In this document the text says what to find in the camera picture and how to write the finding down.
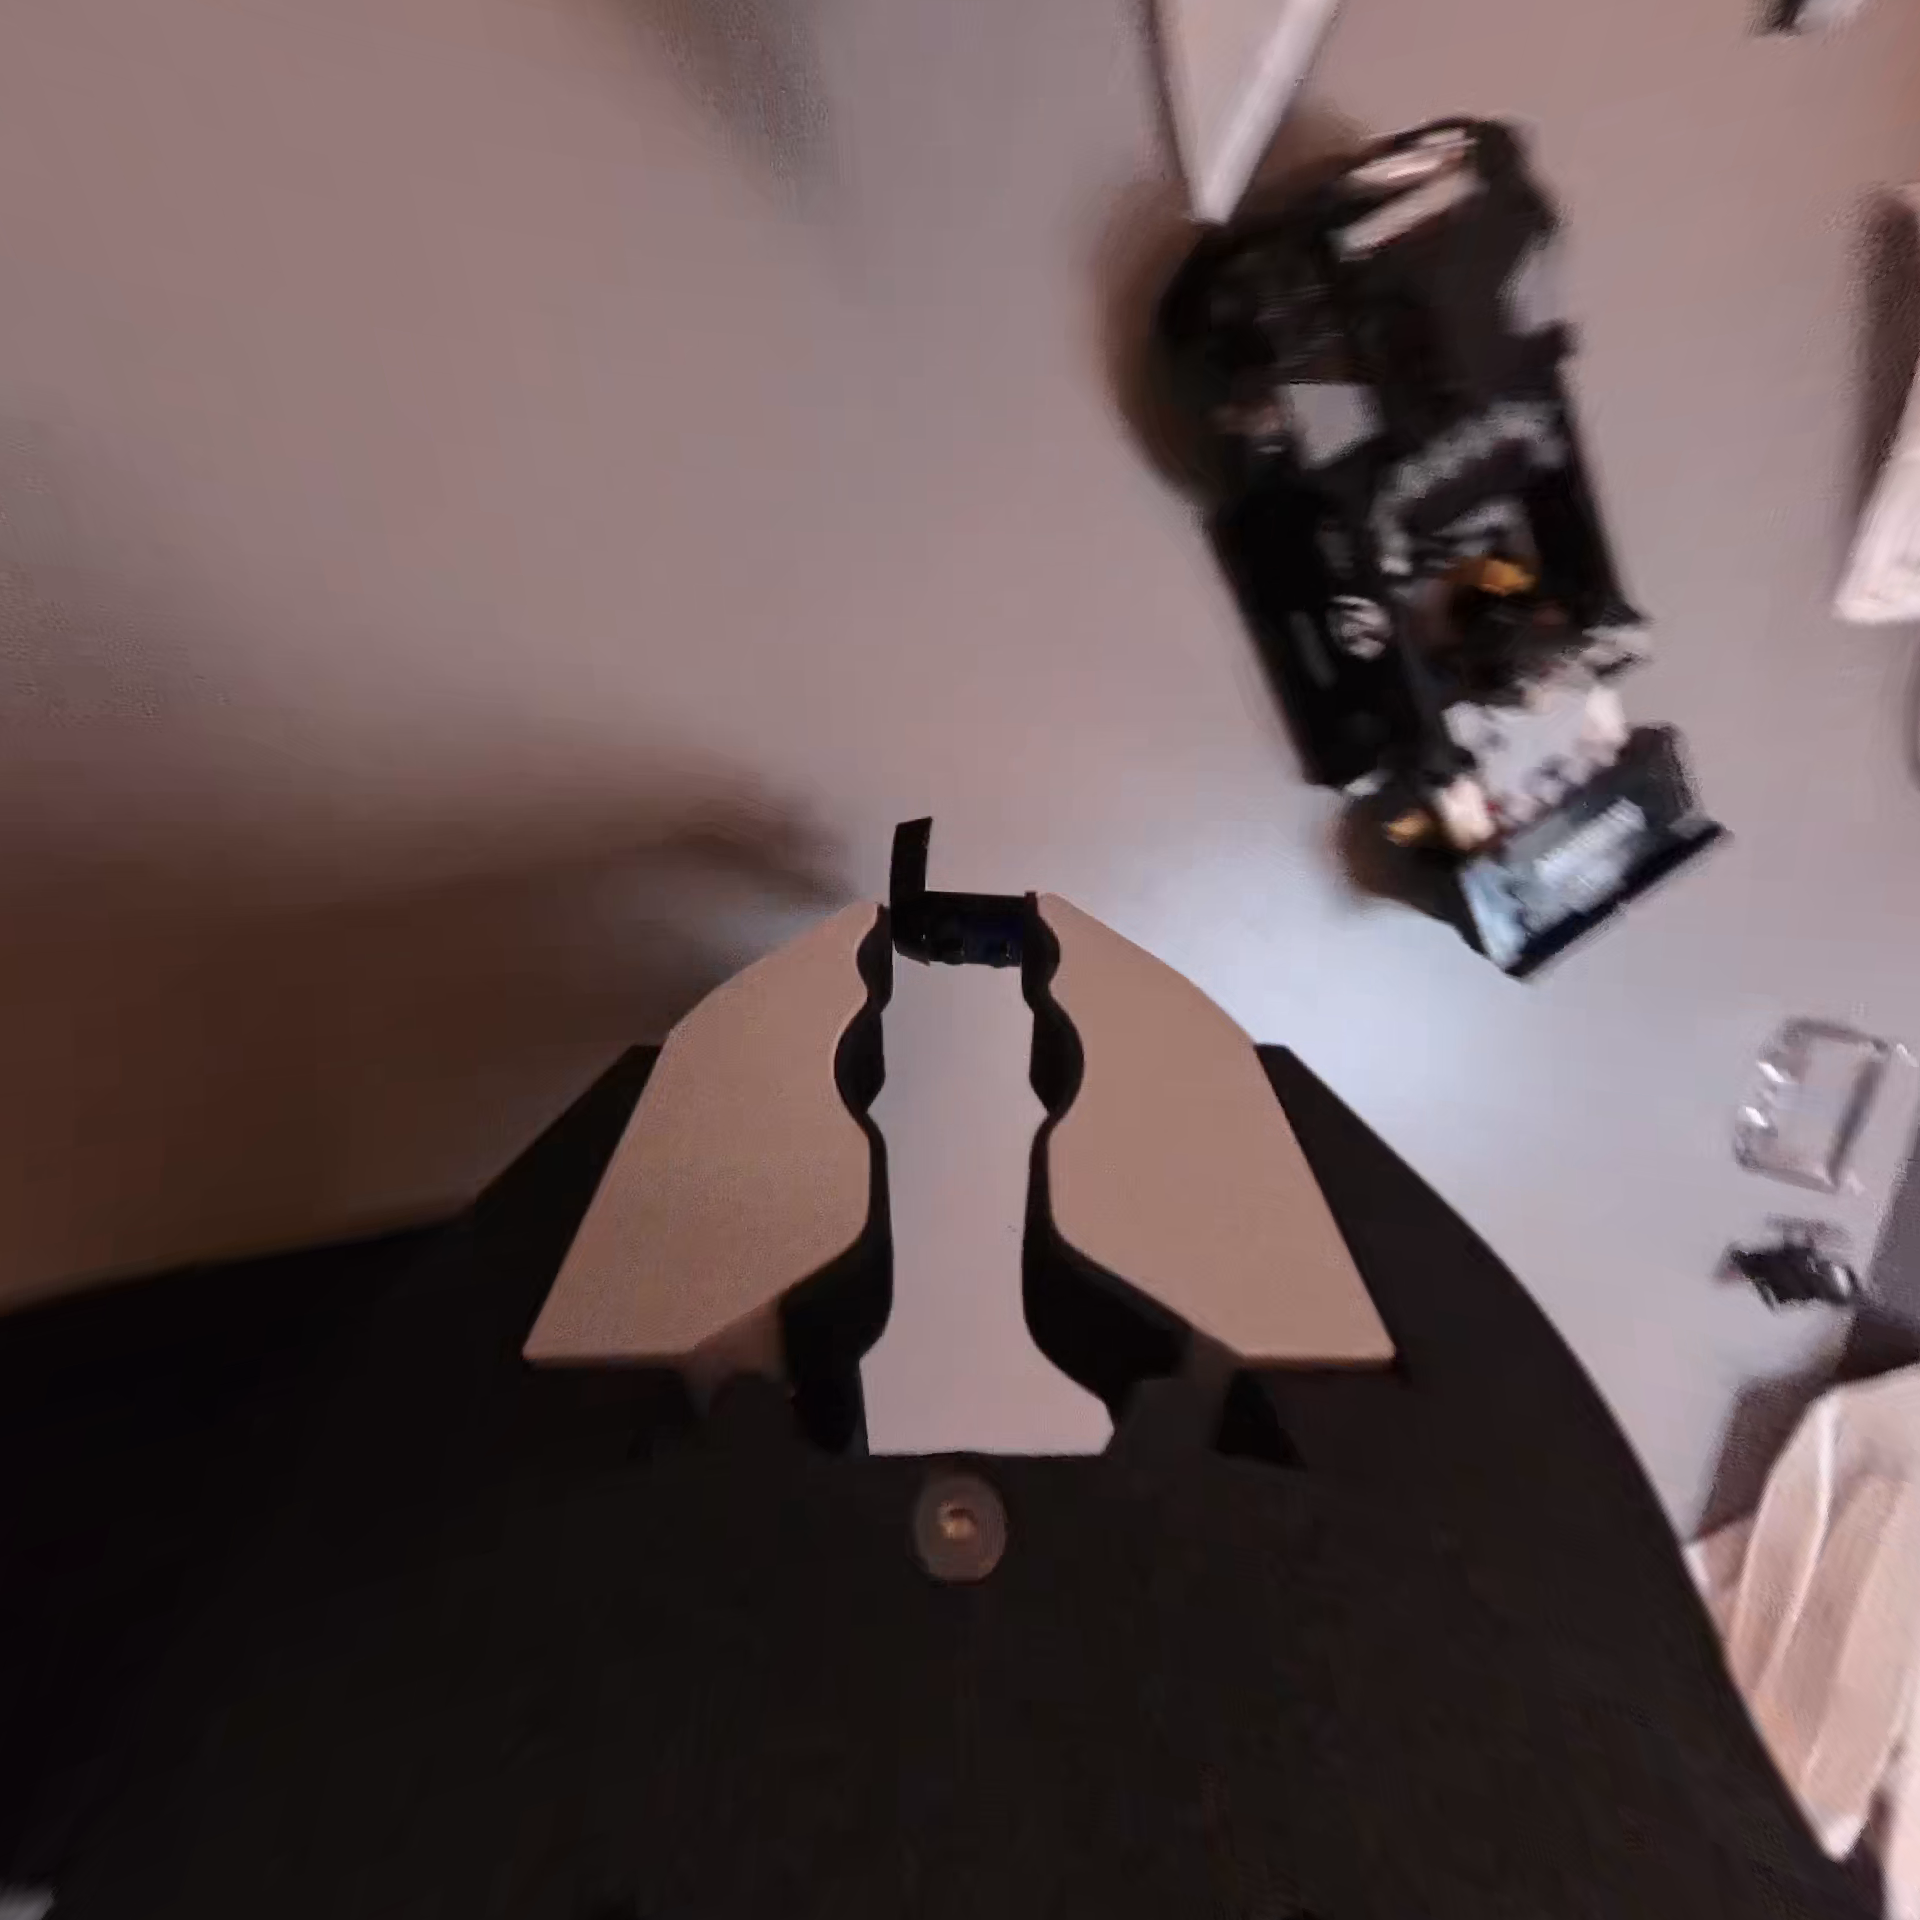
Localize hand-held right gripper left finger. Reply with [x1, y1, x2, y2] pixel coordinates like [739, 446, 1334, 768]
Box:
[525, 900, 890, 1375]

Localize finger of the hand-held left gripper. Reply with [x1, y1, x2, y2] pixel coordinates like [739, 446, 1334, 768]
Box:
[1155, 0, 1342, 227]

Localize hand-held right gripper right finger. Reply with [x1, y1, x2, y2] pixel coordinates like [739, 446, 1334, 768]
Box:
[1028, 896, 1395, 1375]

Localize black lego arch piece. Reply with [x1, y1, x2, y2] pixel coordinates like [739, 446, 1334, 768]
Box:
[888, 819, 1046, 969]

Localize black lego car model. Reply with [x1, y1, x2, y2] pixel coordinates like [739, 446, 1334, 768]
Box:
[1155, 122, 1731, 980]

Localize small black lego piece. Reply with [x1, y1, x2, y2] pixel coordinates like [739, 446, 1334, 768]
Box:
[1726, 1225, 1867, 1314]

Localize clear lego windshield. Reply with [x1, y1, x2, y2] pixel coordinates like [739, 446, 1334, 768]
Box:
[1731, 1023, 1917, 1194]

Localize white paper bags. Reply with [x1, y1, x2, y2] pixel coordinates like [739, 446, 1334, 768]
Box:
[1678, 1367, 1920, 1863]

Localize white sticker sheet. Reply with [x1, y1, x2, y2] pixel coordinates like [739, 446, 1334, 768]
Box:
[1839, 196, 1920, 627]

